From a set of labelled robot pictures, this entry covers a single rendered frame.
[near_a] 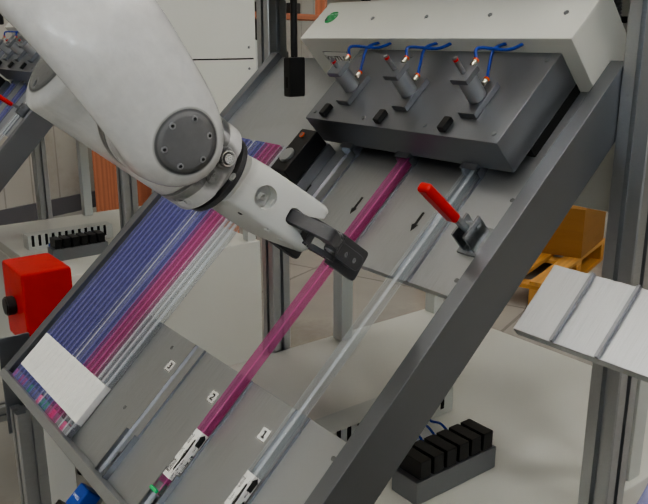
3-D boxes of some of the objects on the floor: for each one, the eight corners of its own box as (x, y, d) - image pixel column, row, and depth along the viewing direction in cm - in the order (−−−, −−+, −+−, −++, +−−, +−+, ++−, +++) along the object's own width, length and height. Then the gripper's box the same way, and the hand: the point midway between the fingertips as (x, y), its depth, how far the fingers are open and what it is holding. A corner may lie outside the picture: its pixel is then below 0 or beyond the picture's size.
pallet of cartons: (486, 241, 475) (490, 180, 465) (604, 258, 438) (611, 192, 428) (413, 285, 390) (416, 212, 380) (552, 311, 354) (559, 231, 343)
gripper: (139, 187, 72) (264, 268, 83) (235, 221, 58) (368, 312, 69) (180, 121, 73) (298, 209, 84) (283, 139, 59) (406, 241, 70)
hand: (324, 251), depth 76 cm, fingers open, 8 cm apart
